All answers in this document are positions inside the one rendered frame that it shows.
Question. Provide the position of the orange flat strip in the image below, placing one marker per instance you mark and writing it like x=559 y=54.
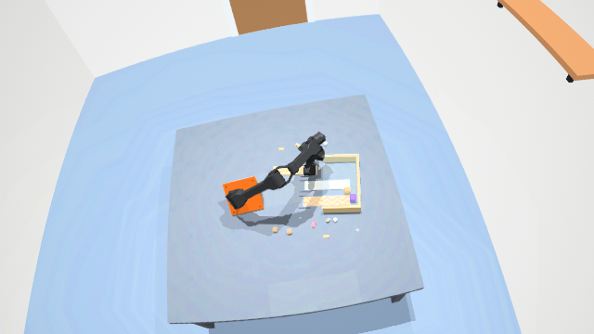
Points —
x=313 y=201

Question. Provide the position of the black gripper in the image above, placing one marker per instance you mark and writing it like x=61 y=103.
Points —
x=309 y=168

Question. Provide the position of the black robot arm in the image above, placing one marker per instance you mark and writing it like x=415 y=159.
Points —
x=274 y=180

